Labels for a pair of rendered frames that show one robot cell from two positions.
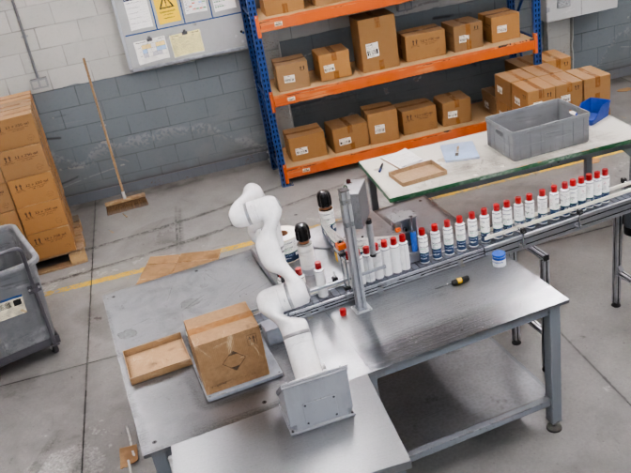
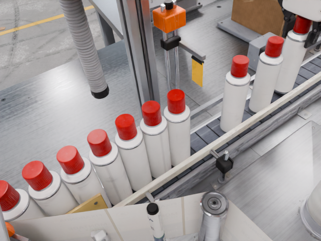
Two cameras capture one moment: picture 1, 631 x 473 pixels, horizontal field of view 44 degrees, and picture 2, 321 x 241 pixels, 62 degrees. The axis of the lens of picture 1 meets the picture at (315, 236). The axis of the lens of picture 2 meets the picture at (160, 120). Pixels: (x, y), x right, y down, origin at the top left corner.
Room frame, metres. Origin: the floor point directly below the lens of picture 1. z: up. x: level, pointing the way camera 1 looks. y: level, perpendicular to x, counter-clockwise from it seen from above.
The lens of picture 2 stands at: (3.85, -0.26, 1.40)
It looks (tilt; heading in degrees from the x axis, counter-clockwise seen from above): 47 degrees down; 167
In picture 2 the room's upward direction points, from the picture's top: 7 degrees counter-clockwise
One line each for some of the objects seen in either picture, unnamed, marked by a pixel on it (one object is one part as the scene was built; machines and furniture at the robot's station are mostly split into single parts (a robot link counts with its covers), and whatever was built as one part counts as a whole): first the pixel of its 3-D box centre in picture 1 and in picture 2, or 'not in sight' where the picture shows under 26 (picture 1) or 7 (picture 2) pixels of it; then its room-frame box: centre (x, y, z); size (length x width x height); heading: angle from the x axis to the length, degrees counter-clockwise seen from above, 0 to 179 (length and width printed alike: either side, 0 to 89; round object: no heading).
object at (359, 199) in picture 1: (354, 204); not in sight; (3.44, -0.21, 1.38); 0.17 x 0.10 x 0.19; 161
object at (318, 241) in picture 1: (330, 236); not in sight; (4.12, -0.09, 0.89); 0.31 x 0.31 x 0.01
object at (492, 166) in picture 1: (500, 198); not in sight; (5.18, -1.41, 0.40); 1.90 x 0.75 x 0.80; 99
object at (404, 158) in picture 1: (398, 160); not in sight; (5.26, -0.69, 0.81); 0.38 x 0.36 x 0.02; 99
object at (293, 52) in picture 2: not in sight; (292, 56); (3.41, 0.20, 1.00); 0.05 x 0.05 x 0.20
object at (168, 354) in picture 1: (157, 358); not in sight; (3.22, 0.87, 0.85); 0.30 x 0.26 x 0.04; 106
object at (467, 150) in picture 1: (459, 151); not in sight; (5.24, -1.13, 0.81); 0.32 x 0.24 x 0.01; 174
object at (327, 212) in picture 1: (326, 213); not in sight; (4.12, -0.09, 1.04); 0.09 x 0.09 x 0.29
